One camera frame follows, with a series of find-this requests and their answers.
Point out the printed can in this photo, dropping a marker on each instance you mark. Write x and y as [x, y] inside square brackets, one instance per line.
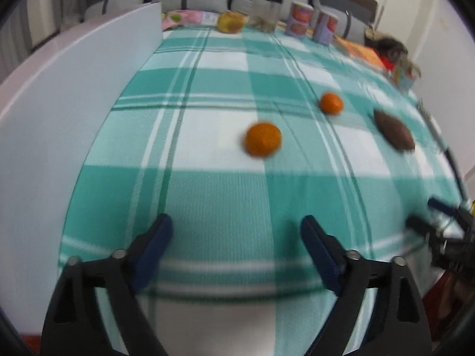
[299, 19]
[324, 29]

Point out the orange tangerine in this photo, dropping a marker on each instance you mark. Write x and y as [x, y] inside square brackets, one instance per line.
[262, 140]
[331, 104]

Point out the right printed can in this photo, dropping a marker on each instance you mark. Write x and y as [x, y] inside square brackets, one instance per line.
[324, 29]

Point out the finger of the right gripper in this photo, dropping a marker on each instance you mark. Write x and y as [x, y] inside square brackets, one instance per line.
[422, 228]
[445, 208]

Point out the pink packet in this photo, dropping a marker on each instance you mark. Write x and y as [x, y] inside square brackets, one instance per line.
[183, 18]

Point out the yellow fruit in bag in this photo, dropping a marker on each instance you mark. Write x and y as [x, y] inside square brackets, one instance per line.
[231, 23]

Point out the left printed can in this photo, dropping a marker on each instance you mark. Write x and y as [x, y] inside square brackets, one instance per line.
[299, 19]

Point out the clear glass jar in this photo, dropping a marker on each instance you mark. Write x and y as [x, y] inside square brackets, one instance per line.
[264, 15]

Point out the small printed box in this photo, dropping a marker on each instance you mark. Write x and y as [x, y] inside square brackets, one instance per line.
[405, 73]

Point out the orange book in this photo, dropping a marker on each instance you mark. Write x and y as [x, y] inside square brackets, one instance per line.
[360, 53]

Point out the dark plush toy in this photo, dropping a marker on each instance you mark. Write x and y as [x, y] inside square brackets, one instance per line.
[388, 48]

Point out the brown sweet potato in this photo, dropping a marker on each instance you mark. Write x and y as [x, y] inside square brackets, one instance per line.
[394, 131]

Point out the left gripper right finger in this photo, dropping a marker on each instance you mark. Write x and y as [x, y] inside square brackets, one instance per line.
[398, 323]

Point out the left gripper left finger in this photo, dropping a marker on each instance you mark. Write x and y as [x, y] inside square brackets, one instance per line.
[74, 325]

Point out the teal white plaid tablecloth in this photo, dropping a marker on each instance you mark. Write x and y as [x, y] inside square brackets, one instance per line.
[236, 278]

